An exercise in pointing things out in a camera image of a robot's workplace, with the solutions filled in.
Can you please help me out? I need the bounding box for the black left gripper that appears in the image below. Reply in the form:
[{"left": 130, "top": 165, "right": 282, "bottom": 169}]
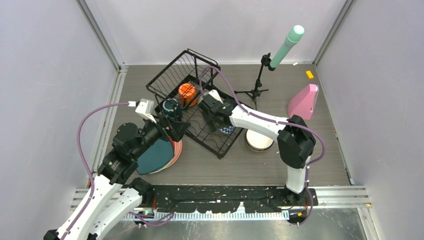
[{"left": 132, "top": 111, "right": 190, "bottom": 159}]

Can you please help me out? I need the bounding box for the red patterned bowl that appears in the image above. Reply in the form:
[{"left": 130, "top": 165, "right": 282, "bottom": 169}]
[{"left": 218, "top": 126, "right": 236, "bottom": 136}]

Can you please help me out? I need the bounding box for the dark green mug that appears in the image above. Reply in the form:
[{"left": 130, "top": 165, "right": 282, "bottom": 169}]
[{"left": 161, "top": 98, "right": 183, "bottom": 121}]

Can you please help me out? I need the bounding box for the orange mug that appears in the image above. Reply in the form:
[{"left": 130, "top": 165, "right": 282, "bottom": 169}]
[{"left": 178, "top": 83, "right": 197, "bottom": 107}]

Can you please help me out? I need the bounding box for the white blue-rimmed bowl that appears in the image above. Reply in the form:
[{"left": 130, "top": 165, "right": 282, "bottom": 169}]
[{"left": 244, "top": 129, "right": 273, "bottom": 142}]

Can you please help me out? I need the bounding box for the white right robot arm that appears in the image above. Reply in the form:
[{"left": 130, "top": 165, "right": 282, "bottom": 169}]
[{"left": 199, "top": 93, "right": 316, "bottom": 205}]

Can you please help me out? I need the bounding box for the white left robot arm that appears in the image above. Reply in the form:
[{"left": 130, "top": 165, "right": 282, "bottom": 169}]
[{"left": 43, "top": 116, "right": 191, "bottom": 240}]

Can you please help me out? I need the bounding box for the pink round plate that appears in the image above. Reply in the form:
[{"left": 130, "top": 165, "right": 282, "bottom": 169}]
[{"left": 155, "top": 140, "right": 183, "bottom": 173}]

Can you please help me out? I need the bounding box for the teal square plate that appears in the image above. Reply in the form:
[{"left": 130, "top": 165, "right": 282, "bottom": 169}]
[{"left": 136, "top": 139, "right": 174, "bottom": 175}]

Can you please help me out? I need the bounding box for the black mini tripod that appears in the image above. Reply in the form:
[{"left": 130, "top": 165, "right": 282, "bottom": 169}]
[{"left": 234, "top": 52, "right": 276, "bottom": 110}]

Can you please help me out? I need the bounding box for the brown striped bowl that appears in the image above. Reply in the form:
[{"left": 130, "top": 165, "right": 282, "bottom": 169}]
[{"left": 245, "top": 139, "right": 274, "bottom": 153}]

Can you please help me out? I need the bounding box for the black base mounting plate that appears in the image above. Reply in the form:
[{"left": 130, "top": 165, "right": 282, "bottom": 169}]
[{"left": 141, "top": 185, "right": 318, "bottom": 214}]

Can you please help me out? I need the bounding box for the pink wedge object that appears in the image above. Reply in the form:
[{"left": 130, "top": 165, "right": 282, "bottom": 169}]
[{"left": 287, "top": 84, "right": 319, "bottom": 120}]

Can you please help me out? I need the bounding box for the yellow small block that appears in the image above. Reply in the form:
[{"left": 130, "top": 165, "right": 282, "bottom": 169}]
[{"left": 305, "top": 70, "right": 314, "bottom": 80}]

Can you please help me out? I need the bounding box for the mint green microphone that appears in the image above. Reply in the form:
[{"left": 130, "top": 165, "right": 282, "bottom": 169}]
[{"left": 269, "top": 25, "right": 305, "bottom": 69}]

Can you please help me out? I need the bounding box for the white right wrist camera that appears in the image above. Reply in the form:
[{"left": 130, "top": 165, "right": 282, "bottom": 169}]
[{"left": 207, "top": 89, "right": 223, "bottom": 103}]

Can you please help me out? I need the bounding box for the black wire dish rack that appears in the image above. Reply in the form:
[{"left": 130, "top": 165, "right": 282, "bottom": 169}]
[{"left": 146, "top": 48, "right": 243, "bottom": 159}]

